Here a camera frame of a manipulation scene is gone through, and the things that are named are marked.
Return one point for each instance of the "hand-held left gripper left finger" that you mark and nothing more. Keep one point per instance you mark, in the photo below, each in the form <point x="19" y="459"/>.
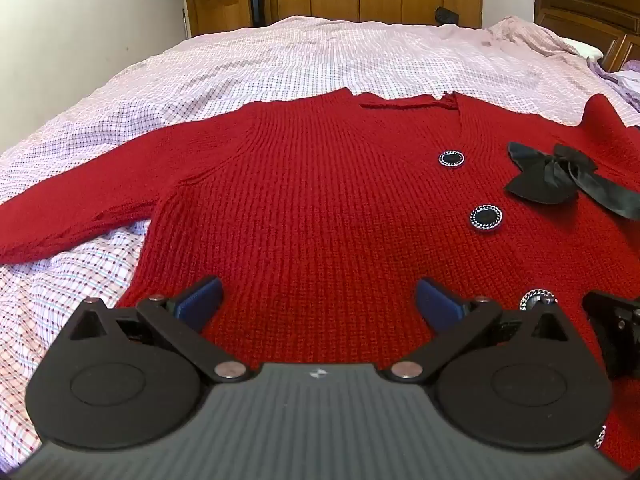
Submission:
<point x="202" y="306"/>

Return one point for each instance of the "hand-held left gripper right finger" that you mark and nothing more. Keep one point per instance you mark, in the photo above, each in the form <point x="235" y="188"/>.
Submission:
<point x="437" y="307"/>

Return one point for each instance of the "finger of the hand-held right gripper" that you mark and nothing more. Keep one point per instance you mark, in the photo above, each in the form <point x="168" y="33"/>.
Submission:
<point x="617" y="330"/>

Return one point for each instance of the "red knit cardigan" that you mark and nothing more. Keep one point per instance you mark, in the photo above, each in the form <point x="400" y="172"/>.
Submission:
<point x="320" y="210"/>

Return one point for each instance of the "pink checked bedsheet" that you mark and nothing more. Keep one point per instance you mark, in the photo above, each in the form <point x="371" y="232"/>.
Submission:
<point x="210" y="75"/>

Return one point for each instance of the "purple cloth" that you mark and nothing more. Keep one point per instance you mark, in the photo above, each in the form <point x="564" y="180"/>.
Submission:
<point x="617" y="77"/>

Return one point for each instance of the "white pillow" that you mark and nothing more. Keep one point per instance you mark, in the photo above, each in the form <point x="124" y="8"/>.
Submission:
<point x="582" y="49"/>

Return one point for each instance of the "crumpled pink checked cloth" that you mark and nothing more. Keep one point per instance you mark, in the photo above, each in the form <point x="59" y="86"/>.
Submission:
<point x="530" y="35"/>

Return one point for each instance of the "black hanging bag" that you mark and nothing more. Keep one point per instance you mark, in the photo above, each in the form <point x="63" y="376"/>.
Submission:
<point x="447" y="16"/>

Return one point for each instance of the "wooden headboard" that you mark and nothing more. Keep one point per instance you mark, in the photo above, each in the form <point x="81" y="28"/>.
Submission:
<point x="585" y="5"/>

